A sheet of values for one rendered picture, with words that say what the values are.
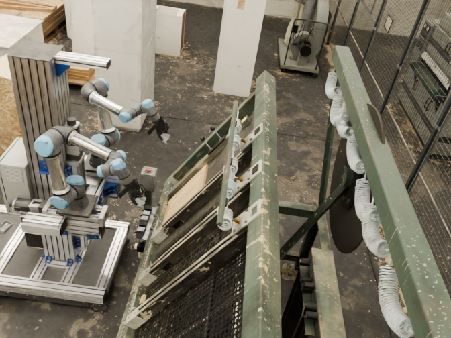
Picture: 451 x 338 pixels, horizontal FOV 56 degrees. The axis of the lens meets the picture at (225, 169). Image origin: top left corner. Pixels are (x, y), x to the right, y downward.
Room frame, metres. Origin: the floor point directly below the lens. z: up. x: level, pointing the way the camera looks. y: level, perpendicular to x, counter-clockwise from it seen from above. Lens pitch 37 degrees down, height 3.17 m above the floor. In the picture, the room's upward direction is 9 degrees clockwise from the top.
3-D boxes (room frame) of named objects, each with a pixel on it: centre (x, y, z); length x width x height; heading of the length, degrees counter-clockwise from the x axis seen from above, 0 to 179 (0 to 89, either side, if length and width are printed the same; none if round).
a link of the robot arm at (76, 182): (2.14, 0.99, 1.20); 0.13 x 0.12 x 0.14; 168
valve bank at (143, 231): (2.33, 0.55, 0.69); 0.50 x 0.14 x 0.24; 1
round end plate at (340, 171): (1.85, -0.65, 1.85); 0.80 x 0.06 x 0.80; 1
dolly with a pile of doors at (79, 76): (5.80, 2.40, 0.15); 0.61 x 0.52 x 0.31; 2
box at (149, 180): (2.77, 0.63, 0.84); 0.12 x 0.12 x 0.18; 1
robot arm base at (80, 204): (2.14, 0.99, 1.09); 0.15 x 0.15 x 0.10
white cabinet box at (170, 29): (7.53, 1.45, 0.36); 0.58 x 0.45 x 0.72; 92
